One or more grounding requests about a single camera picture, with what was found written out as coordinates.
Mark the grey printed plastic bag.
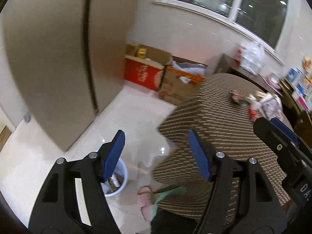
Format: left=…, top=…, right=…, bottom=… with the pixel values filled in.
left=259, top=93, right=284, bottom=121

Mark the light blue trash bin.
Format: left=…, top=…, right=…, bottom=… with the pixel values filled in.
left=101, top=159, right=129, bottom=197

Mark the dark wooden sideboard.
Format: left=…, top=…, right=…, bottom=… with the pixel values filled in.
left=215, top=54, right=311, bottom=132

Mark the red flat snack packet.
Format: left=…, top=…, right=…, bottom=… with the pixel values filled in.
left=249, top=107, right=261, bottom=122

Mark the row of books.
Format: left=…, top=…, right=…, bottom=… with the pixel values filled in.
left=285, top=68, right=311, bottom=112

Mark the small dark snack wrapper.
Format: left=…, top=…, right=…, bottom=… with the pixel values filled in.
left=230, top=91, right=256, bottom=106

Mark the pink slipper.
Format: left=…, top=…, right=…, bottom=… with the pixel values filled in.
left=137, top=186, right=153, bottom=222

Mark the white plastic shopping bag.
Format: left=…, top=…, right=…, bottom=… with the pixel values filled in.
left=235, top=41, right=265, bottom=75

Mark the brown cardboard floor box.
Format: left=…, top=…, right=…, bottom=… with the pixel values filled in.
left=125, top=43, right=208, bottom=105

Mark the white framed window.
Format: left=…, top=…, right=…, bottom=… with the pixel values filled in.
left=152, top=0, right=289, bottom=66

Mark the red cardboard gift box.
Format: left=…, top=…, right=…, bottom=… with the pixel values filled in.
left=124, top=54, right=165, bottom=91

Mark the beige refrigerator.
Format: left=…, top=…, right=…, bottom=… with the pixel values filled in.
left=1, top=0, right=137, bottom=151

